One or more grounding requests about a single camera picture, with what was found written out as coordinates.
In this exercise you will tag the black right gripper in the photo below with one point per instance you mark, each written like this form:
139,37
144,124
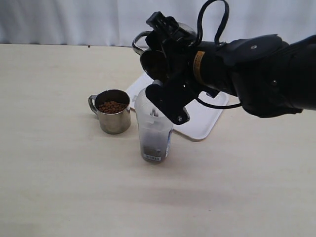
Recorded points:
172,97

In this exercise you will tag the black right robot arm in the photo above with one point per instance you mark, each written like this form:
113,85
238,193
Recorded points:
269,76

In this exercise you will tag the white backdrop curtain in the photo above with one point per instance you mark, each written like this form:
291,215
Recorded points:
117,22

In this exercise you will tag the white plastic tray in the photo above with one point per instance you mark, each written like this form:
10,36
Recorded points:
202,119

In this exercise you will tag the steel mug with pellets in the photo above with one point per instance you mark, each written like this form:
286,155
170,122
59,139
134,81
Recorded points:
163,50
112,110

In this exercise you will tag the clear plastic tall container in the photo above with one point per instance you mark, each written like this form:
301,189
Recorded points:
154,129

